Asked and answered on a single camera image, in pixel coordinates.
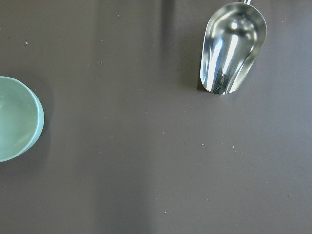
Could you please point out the light green bowl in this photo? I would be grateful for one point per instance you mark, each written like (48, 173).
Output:
(21, 118)

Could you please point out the metal scoop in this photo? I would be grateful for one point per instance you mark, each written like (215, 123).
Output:
(233, 38)

